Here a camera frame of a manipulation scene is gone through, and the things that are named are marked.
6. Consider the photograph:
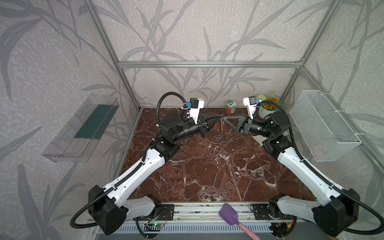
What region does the metal keyring with red handle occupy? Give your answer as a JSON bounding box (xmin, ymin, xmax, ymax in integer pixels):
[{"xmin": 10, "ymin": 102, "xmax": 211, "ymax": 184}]
[{"xmin": 214, "ymin": 118, "xmax": 224, "ymax": 141}]

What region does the key with red tag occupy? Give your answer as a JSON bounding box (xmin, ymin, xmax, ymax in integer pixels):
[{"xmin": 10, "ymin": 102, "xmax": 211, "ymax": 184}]
[{"xmin": 218, "ymin": 119, "xmax": 225, "ymax": 133}]

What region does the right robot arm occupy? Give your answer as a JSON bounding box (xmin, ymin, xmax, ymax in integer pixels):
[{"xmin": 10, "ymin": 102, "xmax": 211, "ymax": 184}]
[{"xmin": 224, "ymin": 112, "xmax": 359, "ymax": 237}]

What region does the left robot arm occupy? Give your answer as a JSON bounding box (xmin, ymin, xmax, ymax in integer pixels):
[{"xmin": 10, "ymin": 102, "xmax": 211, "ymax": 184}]
[{"xmin": 87, "ymin": 114, "xmax": 222, "ymax": 235}]

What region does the white pot with flowers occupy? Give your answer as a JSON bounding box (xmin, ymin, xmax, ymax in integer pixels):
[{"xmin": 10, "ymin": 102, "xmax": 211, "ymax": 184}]
[{"xmin": 257, "ymin": 92, "xmax": 281, "ymax": 119}]

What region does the purple pink toy shovel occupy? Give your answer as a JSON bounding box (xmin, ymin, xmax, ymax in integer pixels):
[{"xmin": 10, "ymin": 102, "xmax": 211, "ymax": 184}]
[{"xmin": 219, "ymin": 203, "xmax": 260, "ymax": 240}]

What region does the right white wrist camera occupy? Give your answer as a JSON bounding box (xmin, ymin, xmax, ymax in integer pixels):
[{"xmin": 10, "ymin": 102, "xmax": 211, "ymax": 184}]
[{"xmin": 243, "ymin": 97, "xmax": 262, "ymax": 119}]

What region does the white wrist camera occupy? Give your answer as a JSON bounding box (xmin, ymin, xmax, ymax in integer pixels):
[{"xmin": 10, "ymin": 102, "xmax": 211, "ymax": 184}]
[
  {"xmin": 181, "ymin": 98, "xmax": 205, "ymax": 125},
  {"xmin": 243, "ymin": 97, "xmax": 262, "ymax": 119}
]

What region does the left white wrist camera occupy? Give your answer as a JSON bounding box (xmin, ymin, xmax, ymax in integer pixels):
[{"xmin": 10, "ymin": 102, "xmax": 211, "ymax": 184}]
[{"xmin": 181, "ymin": 98, "xmax": 205, "ymax": 125}]

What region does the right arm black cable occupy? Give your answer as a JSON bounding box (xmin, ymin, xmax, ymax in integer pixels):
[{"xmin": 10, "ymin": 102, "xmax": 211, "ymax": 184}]
[{"xmin": 253, "ymin": 100, "xmax": 384, "ymax": 235}]

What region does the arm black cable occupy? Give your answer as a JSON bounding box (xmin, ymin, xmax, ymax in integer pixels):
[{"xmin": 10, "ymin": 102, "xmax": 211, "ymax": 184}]
[
  {"xmin": 253, "ymin": 100, "xmax": 384, "ymax": 235},
  {"xmin": 69, "ymin": 91, "xmax": 190, "ymax": 229}
]

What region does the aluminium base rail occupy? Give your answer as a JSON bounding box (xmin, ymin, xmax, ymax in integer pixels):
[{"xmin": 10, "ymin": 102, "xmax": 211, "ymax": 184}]
[{"xmin": 86, "ymin": 201, "xmax": 340, "ymax": 224}]

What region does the white wire mesh basket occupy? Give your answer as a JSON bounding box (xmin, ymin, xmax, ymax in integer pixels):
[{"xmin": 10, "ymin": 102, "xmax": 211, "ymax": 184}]
[{"xmin": 290, "ymin": 90, "xmax": 362, "ymax": 162}]

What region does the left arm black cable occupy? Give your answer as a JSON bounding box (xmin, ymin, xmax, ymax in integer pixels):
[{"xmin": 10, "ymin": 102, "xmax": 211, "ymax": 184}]
[{"xmin": 69, "ymin": 91, "xmax": 190, "ymax": 229}]

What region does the clear plastic wall shelf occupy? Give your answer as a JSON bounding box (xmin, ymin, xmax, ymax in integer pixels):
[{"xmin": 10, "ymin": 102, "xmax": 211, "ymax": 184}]
[{"xmin": 42, "ymin": 94, "xmax": 120, "ymax": 163}]

